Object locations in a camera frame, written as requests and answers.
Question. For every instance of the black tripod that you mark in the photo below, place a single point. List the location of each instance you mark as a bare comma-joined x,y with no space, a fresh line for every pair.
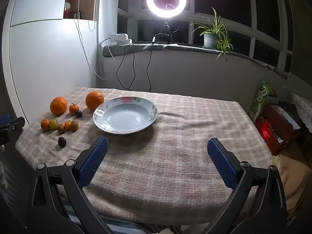
167,29

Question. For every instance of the red cardboard box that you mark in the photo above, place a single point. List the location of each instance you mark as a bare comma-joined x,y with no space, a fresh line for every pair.
268,131

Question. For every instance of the medium orange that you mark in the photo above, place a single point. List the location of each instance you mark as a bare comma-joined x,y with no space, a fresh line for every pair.
58,105

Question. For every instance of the green snack bag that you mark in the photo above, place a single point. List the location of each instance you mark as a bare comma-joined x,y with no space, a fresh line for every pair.
260,100

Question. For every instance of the checked beige blanket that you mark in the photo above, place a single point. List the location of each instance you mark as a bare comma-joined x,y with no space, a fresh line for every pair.
170,139

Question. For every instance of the small brown fruit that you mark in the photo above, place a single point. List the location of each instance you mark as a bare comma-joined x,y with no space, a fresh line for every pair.
60,129
75,125

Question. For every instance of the floral white plate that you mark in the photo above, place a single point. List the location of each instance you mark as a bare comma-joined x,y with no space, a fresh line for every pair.
124,119

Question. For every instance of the dark plum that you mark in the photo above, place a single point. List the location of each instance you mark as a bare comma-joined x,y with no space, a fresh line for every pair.
78,113

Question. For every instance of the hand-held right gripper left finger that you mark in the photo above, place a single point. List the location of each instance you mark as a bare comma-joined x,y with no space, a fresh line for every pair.
93,160

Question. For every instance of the grey windowsill cover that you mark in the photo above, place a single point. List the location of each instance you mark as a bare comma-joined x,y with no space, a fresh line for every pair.
136,48

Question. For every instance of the white cabinet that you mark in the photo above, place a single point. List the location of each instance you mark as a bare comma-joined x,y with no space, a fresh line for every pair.
48,53

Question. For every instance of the potted spider plant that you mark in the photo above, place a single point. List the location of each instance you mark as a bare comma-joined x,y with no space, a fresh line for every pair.
210,40

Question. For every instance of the white power strip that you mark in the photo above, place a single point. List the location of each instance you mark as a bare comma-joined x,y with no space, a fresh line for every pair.
124,42
118,37

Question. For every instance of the large orange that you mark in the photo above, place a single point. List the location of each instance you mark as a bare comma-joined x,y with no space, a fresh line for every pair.
94,100

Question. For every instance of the green grape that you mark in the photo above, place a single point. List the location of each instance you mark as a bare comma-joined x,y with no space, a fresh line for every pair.
53,124

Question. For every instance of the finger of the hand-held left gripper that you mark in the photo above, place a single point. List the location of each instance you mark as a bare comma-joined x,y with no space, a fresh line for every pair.
13,125

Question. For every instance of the white lace cloth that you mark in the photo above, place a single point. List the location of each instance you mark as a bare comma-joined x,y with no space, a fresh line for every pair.
303,107

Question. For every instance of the striped tablecloth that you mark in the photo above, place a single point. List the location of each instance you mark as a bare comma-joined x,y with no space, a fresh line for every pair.
126,225

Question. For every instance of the beige fuzzy cloth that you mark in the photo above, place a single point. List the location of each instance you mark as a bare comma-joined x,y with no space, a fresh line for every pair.
292,182

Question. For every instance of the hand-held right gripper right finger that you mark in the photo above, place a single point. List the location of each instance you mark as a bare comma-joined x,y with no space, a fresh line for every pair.
223,163

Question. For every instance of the small mandarin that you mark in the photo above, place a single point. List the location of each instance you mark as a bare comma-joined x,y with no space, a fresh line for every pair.
44,125
68,125
73,109

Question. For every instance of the red white figurine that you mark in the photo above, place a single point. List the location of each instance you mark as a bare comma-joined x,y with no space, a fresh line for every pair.
67,7

